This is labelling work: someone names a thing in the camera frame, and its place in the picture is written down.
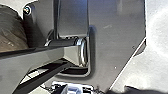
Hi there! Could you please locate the small round base cap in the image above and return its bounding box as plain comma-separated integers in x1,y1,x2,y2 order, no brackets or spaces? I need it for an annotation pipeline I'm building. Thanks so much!
23,5,33,17

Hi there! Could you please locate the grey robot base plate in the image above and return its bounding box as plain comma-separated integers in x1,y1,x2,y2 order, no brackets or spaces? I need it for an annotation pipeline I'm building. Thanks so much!
21,0,148,94

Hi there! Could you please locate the small white cable box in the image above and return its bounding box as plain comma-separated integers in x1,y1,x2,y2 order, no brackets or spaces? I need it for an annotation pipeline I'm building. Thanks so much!
51,81,98,94

